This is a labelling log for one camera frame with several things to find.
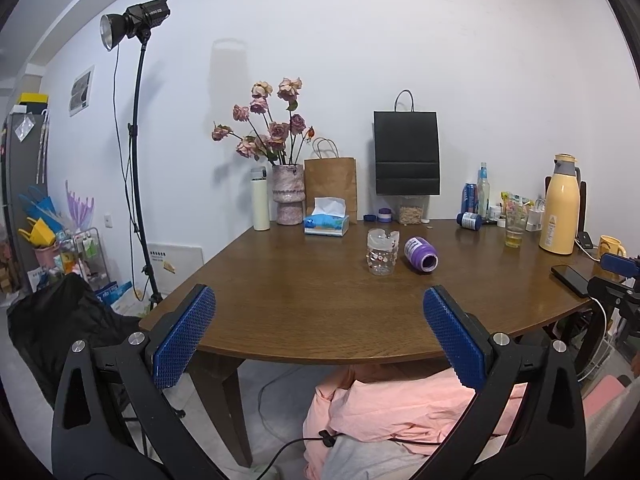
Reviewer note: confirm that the black phone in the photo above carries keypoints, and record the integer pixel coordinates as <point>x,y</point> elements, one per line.
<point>571,280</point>

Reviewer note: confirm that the patterned clear glass cup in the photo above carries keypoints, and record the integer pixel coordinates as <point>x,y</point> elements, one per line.
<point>382,255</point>

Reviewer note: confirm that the glass with yellow liquid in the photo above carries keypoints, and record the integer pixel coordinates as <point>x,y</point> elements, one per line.
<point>515,235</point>

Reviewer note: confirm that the dried pink roses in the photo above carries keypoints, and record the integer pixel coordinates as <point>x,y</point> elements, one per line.
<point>277,132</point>

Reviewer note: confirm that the blue tissue box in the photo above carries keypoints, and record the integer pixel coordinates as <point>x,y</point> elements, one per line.
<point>326,224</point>

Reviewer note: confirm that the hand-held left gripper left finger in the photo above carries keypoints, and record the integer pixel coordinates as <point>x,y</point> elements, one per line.
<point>184,342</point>

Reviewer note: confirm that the purple hangers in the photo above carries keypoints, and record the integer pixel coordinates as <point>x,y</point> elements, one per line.
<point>80,207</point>

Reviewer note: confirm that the blue hangers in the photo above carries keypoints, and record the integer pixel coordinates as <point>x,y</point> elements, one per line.
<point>42,207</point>

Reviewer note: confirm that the black paper bag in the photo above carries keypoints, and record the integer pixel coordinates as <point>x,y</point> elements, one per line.
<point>406,152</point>

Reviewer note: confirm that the purple cup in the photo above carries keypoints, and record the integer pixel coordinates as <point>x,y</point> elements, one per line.
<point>421,255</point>

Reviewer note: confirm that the yellow box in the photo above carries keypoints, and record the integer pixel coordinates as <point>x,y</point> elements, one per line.
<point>34,99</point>

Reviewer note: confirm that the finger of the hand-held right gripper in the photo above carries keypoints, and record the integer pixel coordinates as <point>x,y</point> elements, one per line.
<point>607,289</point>
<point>620,263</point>

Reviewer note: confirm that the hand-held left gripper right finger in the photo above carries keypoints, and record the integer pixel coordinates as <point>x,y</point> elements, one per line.
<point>456,347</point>

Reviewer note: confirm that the yellow thermos jug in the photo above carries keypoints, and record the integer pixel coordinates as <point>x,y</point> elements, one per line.
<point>559,210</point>

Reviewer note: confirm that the white board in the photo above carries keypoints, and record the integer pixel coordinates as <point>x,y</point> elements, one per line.
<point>175,265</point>

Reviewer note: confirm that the brown paper bag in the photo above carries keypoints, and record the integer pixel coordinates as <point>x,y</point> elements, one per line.
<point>332,177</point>

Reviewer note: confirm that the brown wooden table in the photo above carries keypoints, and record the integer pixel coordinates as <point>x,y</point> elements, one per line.
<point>300,300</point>

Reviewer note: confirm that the pink marbled vase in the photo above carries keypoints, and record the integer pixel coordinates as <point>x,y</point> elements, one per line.
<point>288,192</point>

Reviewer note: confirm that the small white jar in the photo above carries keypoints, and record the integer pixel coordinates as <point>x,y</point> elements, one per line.
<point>495,213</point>

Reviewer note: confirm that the clear jar with grains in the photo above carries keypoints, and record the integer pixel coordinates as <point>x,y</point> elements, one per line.
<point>413,212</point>

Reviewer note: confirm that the grey refrigerator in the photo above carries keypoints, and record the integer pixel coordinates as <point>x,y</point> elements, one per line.
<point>22,170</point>

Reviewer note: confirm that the clear plastic bottle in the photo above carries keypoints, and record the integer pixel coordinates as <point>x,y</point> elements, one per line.
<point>483,195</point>

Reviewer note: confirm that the yellow mug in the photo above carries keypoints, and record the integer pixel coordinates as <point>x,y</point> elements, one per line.
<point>610,247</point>

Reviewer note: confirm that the blue drink can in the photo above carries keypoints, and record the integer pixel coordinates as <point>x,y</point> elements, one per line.
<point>469,200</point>

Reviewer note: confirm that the blue packets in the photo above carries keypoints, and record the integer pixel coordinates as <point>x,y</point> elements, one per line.
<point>115,294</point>

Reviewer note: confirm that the blue white pill bottle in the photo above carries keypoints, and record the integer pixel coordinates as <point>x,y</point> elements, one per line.
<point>470,220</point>

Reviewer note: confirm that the white charger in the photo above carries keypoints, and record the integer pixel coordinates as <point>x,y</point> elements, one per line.
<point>536,217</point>

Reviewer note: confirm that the black jacket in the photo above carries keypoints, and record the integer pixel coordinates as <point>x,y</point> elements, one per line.
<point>55,320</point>

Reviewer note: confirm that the grey wall poster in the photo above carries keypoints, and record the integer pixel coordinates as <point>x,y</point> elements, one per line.
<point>81,90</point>

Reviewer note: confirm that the white thermos bottle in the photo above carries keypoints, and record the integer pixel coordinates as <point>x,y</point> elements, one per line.
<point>260,202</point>

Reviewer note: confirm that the black light stand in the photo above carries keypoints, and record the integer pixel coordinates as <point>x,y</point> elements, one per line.
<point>134,160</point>

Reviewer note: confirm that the pink plush cloth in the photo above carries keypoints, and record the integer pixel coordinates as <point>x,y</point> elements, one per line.
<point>607,410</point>

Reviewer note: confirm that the colourful snack packets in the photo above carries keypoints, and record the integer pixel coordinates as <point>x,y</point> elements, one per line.
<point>515,202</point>

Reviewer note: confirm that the yellow hangers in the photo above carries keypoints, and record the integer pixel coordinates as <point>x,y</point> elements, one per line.
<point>40,234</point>

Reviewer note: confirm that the black studio light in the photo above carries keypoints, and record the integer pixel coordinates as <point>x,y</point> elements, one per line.
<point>145,15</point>

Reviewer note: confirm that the small purple jar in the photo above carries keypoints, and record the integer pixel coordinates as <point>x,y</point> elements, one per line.
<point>384,215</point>

